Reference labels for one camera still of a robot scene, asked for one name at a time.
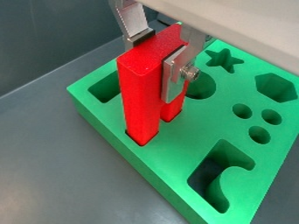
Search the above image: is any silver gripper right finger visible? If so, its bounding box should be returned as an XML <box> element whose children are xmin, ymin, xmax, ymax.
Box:
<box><xmin>161</xmin><ymin>24</ymin><xmax>206</xmax><ymax>103</ymax></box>

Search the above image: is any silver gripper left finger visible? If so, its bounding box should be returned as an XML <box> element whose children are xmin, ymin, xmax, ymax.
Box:
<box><xmin>108</xmin><ymin>0</ymin><xmax>155</xmax><ymax>51</ymax></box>

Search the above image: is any red double-square block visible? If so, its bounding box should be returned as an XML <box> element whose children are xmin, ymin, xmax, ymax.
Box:
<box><xmin>116</xmin><ymin>24</ymin><xmax>188</xmax><ymax>145</ymax></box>

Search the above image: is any green shape-sorter board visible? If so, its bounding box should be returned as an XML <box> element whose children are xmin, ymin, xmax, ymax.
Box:
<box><xmin>68</xmin><ymin>41</ymin><xmax>299</xmax><ymax>224</ymax></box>

